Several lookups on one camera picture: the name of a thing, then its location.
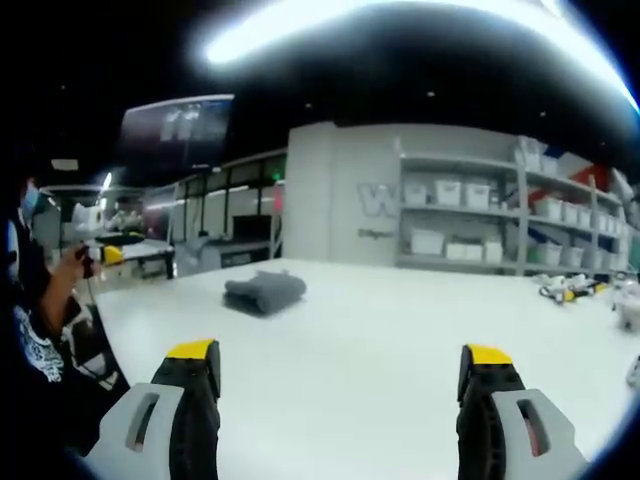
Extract grey towel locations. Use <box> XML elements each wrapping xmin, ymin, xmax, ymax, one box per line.
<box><xmin>222</xmin><ymin>269</ymin><xmax>307</xmax><ymax>317</ymax></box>

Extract person's left hand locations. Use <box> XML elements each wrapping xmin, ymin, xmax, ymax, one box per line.
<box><xmin>69</xmin><ymin>243</ymin><xmax>102</xmax><ymax>279</ymax></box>

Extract black and yellow round device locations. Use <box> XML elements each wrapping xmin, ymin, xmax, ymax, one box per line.
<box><xmin>94</xmin><ymin>229</ymin><xmax>147</xmax><ymax>248</ymax></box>

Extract white background table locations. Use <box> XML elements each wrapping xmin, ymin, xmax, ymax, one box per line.
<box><xmin>99</xmin><ymin>243</ymin><xmax>177</xmax><ymax>280</ymax></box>

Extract person's masked head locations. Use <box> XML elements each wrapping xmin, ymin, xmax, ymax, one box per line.
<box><xmin>17</xmin><ymin>175</ymin><xmax>42</xmax><ymax>227</ymax></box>

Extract person in dark shirt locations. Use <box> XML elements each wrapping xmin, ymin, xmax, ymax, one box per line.
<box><xmin>0</xmin><ymin>219</ymin><xmax>132</xmax><ymax>454</ymax></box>

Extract grey counter desk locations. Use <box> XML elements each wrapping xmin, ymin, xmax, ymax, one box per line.
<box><xmin>175</xmin><ymin>234</ymin><xmax>282</xmax><ymax>275</ymax></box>

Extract hanging dark display screen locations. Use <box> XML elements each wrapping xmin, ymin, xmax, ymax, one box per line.
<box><xmin>118</xmin><ymin>93</ymin><xmax>236</xmax><ymax>169</ymax></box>

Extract white device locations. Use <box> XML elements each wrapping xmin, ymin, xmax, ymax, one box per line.
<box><xmin>611</xmin><ymin>283</ymin><xmax>640</xmax><ymax>332</ymax></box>

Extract rows of white storage bins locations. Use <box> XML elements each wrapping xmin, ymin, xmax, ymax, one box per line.
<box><xmin>409</xmin><ymin>177</ymin><xmax>629</xmax><ymax>269</ymax></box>

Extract grey metal shelf rack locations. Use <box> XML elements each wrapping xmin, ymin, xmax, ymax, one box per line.
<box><xmin>393</xmin><ymin>137</ymin><xmax>634</xmax><ymax>279</ymax></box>

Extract long ceiling light strip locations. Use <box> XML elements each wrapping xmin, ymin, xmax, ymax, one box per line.
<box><xmin>192</xmin><ymin>0</ymin><xmax>640</xmax><ymax>116</ymax></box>

